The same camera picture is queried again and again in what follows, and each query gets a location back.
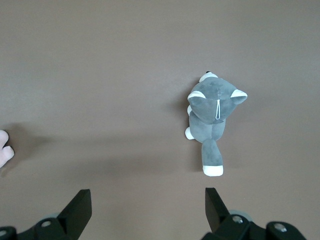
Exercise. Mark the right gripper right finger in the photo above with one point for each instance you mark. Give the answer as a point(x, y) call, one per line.
point(217, 215)

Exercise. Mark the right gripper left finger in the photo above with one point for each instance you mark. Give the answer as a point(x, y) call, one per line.
point(75, 217)

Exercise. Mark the grey and white plush dog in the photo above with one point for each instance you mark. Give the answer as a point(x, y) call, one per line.
point(207, 117)

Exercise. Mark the pale pink plush animal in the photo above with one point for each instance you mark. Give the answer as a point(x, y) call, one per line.
point(3, 150)

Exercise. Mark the brown table cover sheet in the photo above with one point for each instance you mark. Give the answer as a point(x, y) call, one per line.
point(112, 75)

